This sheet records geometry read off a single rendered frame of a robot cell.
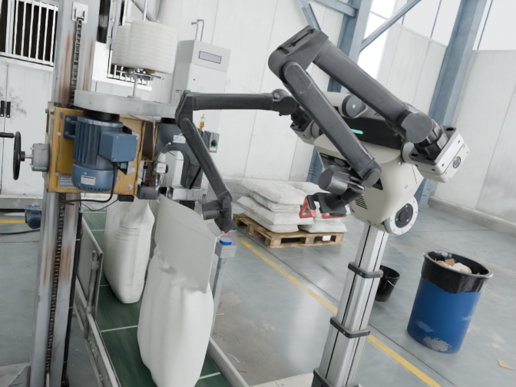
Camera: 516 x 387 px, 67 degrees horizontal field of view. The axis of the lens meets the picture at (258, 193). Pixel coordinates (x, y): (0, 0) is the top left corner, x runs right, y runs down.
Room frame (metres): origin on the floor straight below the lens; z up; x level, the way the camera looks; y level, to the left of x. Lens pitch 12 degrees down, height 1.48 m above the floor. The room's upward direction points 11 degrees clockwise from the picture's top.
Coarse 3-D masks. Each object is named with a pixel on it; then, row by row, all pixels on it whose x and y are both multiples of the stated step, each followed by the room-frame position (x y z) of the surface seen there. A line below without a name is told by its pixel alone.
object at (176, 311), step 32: (160, 224) 1.54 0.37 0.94; (192, 224) 1.29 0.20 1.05; (160, 256) 1.44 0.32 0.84; (192, 256) 1.27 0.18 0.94; (160, 288) 1.34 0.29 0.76; (192, 288) 1.25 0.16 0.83; (160, 320) 1.30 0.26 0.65; (192, 320) 1.24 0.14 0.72; (160, 352) 1.27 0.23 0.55; (192, 352) 1.24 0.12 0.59; (160, 384) 1.25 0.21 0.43; (192, 384) 1.26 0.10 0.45
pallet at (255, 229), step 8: (240, 216) 4.69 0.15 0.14; (240, 224) 4.75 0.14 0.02; (248, 224) 4.50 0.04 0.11; (256, 224) 4.47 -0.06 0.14; (248, 232) 4.48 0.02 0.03; (256, 232) 4.43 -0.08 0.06; (264, 232) 4.24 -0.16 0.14; (272, 232) 4.29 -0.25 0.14; (288, 232) 4.41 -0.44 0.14; (296, 232) 4.48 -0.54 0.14; (304, 232) 4.55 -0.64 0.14; (336, 232) 4.83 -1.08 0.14; (272, 240) 4.14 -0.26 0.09; (280, 240) 4.22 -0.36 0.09; (304, 240) 4.47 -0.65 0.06; (312, 240) 4.52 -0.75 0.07; (320, 240) 4.75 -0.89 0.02; (328, 240) 4.80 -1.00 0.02; (336, 240) 4.79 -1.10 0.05
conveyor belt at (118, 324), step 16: (96, 224) 2.83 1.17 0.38; (96, 240) 2.53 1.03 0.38; (112, 304) 1.79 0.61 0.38; (128, 304) 1.82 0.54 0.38; (96, 320) 1.63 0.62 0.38; (112, 320) 1.66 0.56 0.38; (128, 320) 1.68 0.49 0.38; (112, 336) 1.54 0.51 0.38; (128, 336) 1.56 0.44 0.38; (112, 352) 1.43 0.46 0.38; (128, 352) 1.45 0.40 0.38; (112, 368) 1.45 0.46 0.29; (128, 368) 1.36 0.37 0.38; (144, 368) 1.38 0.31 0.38; (208, 368) 1.46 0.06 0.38; (128, 384) 1.28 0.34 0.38; (144, 384) 1.29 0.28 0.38; (208, 384) 1.36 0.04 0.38; (224, 384) 1.38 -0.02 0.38
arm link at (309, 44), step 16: (304, 32) 0.90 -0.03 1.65; (320, 32) 0.85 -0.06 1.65; (288, 48) 0.88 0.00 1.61; (304, 48) 0.85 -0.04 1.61; (320, 48) 0.86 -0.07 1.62; (336, 48) 0.89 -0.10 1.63; (272, 64) 0.89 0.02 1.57; (304, 64) 0.87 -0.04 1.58; (320, 64) 0.89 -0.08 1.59; (336, 64) 0.91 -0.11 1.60; (352, 64) 0.92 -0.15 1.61; (336, 80) 0.94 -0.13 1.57; (352, 80) 0.93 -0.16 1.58; (368, 80) 0.95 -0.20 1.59; (368, 96) 0.96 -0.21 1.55; (384, 96) 0.98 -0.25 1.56; (384, 112) 0.99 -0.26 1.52; (400, 112) 1.00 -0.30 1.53; (416, 128) 1.01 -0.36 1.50
